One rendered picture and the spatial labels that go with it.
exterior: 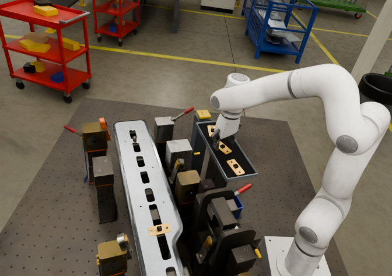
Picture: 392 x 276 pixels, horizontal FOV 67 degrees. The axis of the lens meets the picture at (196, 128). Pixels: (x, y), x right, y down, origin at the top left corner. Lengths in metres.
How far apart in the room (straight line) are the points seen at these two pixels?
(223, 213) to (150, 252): 0.30
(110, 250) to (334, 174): 0.75
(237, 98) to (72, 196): 1.05
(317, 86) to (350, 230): 2.12
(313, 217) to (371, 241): 1.87
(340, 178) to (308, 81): 0.31
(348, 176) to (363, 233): 1.97
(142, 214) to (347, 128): 0.79
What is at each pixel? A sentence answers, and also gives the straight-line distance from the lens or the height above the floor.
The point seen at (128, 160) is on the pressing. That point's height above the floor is 1.00.
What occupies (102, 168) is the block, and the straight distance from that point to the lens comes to 1.35.
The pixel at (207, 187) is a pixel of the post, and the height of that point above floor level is 1.10.
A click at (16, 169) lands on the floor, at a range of 2.97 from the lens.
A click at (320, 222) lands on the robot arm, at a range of 1.10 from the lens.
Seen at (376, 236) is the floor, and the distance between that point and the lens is 3.01.
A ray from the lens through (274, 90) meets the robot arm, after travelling 0.98.
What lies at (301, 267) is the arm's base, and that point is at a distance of 1.37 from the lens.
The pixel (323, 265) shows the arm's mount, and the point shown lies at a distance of 1.53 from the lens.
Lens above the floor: 1.98
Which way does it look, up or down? 37 degrees down
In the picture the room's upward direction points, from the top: 9 degrees clockwise
